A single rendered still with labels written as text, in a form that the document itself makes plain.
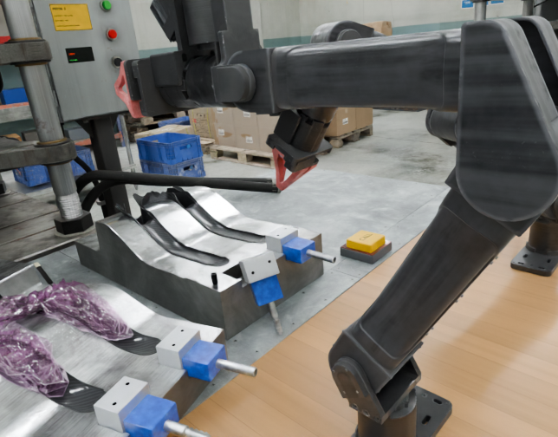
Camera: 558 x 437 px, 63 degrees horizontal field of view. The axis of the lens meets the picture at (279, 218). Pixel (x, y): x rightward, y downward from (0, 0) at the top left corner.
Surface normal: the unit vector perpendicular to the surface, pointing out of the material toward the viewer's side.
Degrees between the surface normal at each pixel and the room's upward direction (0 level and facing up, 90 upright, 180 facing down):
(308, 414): 0
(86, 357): 26
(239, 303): 90
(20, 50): 90
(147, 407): 0
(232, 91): 90
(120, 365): 0
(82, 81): 90
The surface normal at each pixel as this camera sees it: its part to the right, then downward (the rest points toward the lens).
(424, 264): -0.72, 0.29
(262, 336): -0.08, -0.93
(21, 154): 0.20, 0.34
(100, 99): 0.75, 0.18
